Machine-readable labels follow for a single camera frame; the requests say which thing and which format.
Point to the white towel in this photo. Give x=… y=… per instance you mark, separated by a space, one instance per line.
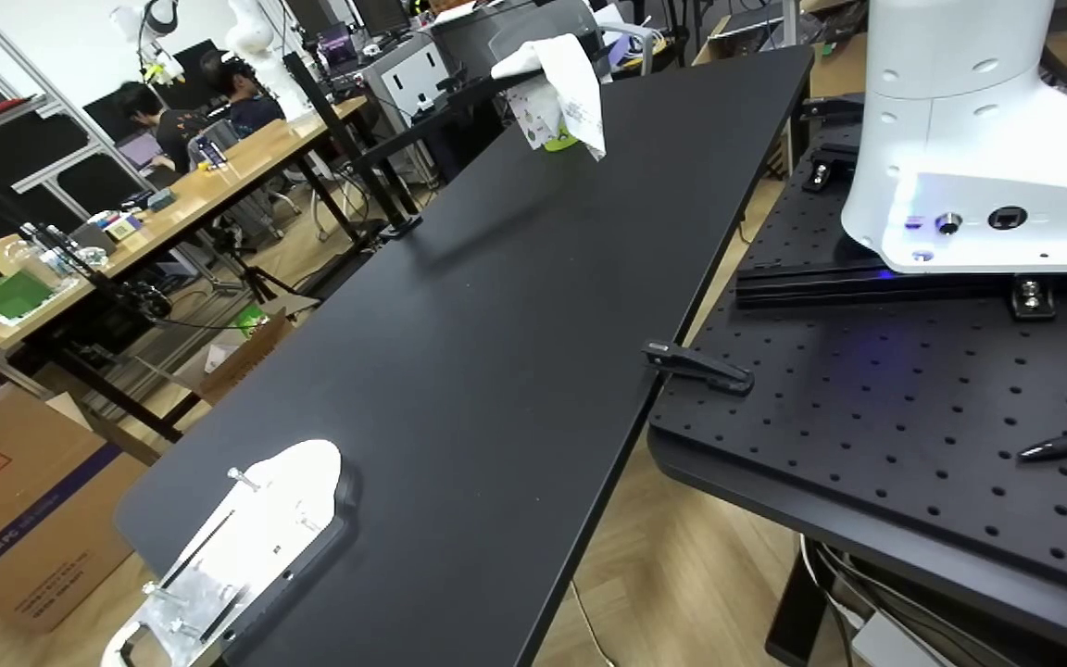
x=572 y=77

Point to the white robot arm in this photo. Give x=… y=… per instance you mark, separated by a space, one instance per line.
x=966 y=134

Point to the black clamp lever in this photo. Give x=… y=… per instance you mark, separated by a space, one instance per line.
x=697 y=365

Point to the grey cabinet with sockets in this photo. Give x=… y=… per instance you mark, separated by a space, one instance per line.
x=409 y=81

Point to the long wooden desk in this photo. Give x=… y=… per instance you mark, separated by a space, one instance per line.
x=205 y=187

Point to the seated person dark hair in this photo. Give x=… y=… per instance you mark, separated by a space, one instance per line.
x=243 y=98
x=154 y=118

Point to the black perforated breadboard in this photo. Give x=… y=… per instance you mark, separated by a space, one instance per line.
x=927 y=410

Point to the green flat tray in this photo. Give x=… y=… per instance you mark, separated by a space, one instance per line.
x=18 y=299

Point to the brown cardboard box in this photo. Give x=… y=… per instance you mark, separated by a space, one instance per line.
x=18 y=504

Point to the white metal plate bracket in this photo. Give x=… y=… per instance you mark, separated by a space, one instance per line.
x=275 y=504

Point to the black aluminium rail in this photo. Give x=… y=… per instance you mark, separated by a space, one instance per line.
x=854 y=288

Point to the metal bolt bracket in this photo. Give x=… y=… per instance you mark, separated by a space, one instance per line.
x=1030 y=299

